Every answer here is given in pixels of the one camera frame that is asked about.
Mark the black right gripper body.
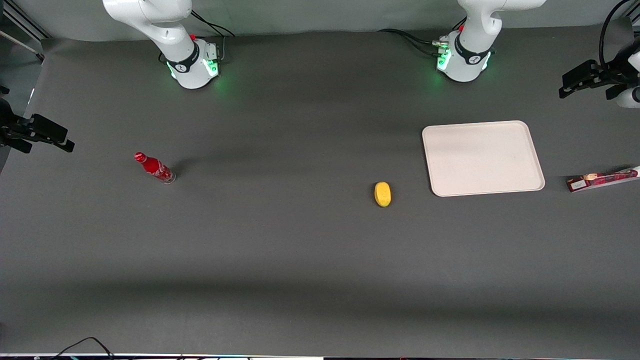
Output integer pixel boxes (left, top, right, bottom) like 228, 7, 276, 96
0, 86, 32, 154

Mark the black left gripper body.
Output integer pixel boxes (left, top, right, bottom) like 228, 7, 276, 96
598, 41, 640, 87

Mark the red cookie box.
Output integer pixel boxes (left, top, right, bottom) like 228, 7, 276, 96
566, 165, 640, 193

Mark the beige plastic tray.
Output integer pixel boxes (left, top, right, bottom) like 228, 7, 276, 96
421, 120, 546, 198

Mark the red cola bottle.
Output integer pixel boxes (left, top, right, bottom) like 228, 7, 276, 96
133, 151, 177, 185

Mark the yellow lemon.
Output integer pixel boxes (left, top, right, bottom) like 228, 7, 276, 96
374, 181, 392, 208

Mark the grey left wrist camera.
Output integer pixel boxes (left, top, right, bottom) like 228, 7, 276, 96
605, 84, 640, 109

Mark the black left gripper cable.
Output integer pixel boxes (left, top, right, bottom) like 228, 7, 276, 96
599, 0, 640, 67

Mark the aluminium frame strut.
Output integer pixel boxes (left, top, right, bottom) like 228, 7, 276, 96
0, 0, 52, 63

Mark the black left arm base cable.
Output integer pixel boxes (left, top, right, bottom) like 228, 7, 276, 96
377, 18, 467, 57

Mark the black arm base cable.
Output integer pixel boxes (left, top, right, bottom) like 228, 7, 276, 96
190, 9, 236, 62
377, 18, 467, 57

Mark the black right arm base cable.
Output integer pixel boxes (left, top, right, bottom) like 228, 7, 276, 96
190, 9, 236, 62

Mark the black cable at table edge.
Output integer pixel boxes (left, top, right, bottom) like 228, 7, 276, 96
50, 336, 117, 360

